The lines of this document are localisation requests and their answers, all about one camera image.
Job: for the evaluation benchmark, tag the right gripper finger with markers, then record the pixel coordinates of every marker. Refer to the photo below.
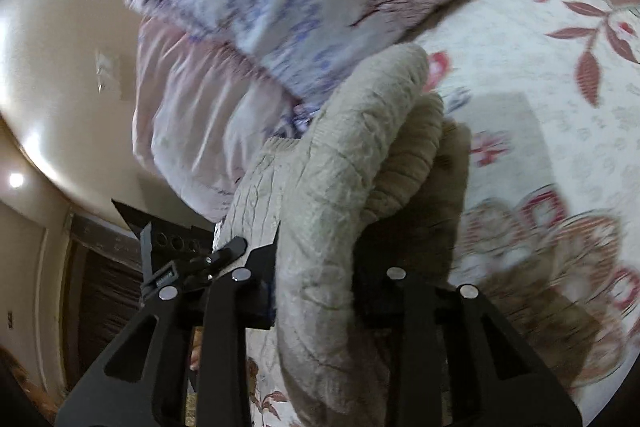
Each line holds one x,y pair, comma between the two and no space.
260,300

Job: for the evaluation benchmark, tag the beige knit sweater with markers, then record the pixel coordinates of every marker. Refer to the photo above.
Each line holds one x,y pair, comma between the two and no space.
381,161

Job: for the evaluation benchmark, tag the dark wooden door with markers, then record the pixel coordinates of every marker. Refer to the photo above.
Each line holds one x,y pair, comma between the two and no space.
101,291

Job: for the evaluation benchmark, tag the round ceiling light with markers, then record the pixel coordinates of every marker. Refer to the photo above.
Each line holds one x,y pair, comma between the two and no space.
16,179

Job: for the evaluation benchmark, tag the white floral bedspread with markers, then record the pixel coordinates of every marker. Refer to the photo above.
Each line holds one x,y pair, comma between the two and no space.
506,292

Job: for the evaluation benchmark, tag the white wall switch plate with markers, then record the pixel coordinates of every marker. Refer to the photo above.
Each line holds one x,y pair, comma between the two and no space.
108,74

